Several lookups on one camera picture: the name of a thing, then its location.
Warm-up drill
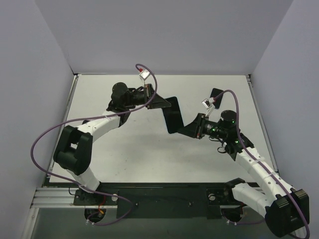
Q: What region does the light blue cased phone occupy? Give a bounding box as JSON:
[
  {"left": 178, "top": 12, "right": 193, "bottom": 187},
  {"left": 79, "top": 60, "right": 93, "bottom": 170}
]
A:
[{"left": 162, "top": 97, "right": 184, "bottom": 134}]

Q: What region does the blue phone black screen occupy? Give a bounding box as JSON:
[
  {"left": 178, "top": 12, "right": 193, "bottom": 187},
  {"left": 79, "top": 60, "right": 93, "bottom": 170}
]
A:
[{"left": 210, "top": 88, "right": 223, "bottom": 109}]

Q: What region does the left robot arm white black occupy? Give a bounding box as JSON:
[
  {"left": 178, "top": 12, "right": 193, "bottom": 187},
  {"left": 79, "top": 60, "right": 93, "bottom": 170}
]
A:
[{"left": 53, "top": 82, "right": 171, "bottom": 205}]

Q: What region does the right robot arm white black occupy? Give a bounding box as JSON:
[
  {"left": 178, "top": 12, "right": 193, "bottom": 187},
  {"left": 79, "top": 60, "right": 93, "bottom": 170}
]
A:
[{"left": 178, "top": 110, "right": 310, "bottom": 238}]

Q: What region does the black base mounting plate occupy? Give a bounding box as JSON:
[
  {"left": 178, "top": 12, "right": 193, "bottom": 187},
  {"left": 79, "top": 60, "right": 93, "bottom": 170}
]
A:
[{"left": 74, "top": 183, "right": 245, "bottom": 221}]

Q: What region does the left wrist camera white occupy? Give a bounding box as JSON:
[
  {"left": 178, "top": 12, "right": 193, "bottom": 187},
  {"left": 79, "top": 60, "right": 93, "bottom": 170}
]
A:
[{"left": 139, "top": 69, "right": 151, "bottom": 86}]

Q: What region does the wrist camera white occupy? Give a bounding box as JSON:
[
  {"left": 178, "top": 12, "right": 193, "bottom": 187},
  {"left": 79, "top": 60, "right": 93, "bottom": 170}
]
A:
[
  {"left": 202, "top": 97, "right": 215, "bottom": 117},
  {"left": 139, "top": 69, "right": 151, "bottom": 86}
]

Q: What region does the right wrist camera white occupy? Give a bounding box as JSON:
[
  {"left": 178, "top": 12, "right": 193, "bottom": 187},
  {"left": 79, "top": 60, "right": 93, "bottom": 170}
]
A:
[{"left": 202, "top": 97, "right": 215, "bottom": 117}]

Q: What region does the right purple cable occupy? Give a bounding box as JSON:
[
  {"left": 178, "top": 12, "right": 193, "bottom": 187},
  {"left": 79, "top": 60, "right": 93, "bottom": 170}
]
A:
[{"left": 211, "top": 90, "right": 311, "bottom": 237}]

